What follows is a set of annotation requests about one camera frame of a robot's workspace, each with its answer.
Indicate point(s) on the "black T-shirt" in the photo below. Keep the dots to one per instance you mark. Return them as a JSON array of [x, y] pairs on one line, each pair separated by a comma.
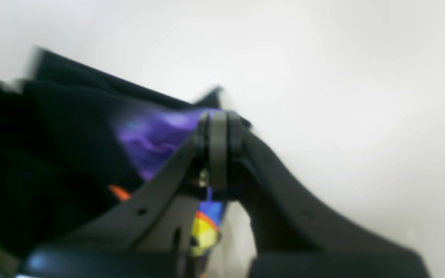
[[75, 142]]

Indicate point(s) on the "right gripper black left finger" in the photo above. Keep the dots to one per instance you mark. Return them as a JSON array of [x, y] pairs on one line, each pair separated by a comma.
[[148, 235]]

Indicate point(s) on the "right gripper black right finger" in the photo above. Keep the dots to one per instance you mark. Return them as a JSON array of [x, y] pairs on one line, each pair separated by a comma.
[[296, 235]]

